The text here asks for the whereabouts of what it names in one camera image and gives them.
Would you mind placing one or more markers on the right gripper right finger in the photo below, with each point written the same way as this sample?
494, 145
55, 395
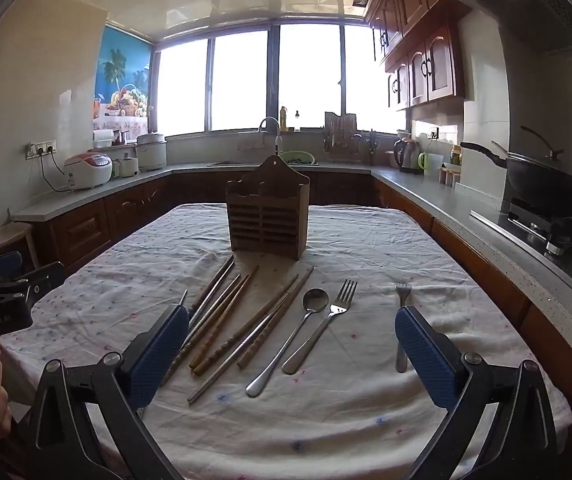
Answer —
521, 442

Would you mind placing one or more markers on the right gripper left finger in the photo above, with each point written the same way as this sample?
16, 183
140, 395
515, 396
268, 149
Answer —
64, 444

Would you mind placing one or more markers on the light wooden chopstick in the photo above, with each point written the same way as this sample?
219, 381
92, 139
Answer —
204, 325

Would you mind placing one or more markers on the dark metal chopstick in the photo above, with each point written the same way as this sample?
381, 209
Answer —
205, 295

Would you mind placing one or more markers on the wooden chopstick carved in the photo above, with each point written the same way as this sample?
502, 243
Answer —
209, 360

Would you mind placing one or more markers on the brown wooden chopstick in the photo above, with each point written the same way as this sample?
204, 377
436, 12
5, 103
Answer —
220, 321

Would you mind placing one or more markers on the steel chopstick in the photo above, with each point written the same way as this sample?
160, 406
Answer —
238, 351

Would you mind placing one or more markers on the steel fork long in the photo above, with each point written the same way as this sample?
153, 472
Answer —
339, 306

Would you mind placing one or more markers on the steel spoon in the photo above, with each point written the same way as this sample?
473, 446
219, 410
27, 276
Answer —
314, 301

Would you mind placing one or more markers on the lower wooden cabinets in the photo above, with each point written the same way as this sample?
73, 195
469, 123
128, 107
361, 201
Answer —
534, 295

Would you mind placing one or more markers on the wooden cabinets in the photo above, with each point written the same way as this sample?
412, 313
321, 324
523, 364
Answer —
418, 43
534, 295

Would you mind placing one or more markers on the white red rice cooker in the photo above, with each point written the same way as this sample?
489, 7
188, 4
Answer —
87, 170

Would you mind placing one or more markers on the small white cooker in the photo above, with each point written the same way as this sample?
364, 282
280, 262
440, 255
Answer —
126, 167

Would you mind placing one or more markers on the white floral tablecloth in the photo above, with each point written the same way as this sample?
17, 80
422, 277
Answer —
346, 413

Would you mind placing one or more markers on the tropical fruit poster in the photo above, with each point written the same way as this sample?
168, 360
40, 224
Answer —
121, 90

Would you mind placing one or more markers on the black wok with lid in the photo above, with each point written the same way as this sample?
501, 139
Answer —
542, 185

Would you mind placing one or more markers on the wooden utensil holder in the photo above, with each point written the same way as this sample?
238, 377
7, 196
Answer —
268, 210

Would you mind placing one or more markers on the green white pitcher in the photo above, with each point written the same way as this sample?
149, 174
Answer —
430, 164

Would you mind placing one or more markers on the chrome sink faucet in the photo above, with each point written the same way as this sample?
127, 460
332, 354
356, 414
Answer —
272, 125

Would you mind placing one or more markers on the steel electric kettle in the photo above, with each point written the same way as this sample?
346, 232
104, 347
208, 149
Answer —
405, 153

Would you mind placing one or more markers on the green colander basket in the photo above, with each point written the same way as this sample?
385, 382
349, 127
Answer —
298, 158

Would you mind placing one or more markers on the knife block rack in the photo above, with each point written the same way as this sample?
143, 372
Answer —
338, 132

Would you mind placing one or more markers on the upper wooden cabinets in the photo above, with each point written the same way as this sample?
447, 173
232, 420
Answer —
418, 43

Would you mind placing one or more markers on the wall power outlet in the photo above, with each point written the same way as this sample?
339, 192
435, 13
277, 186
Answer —
40, 149

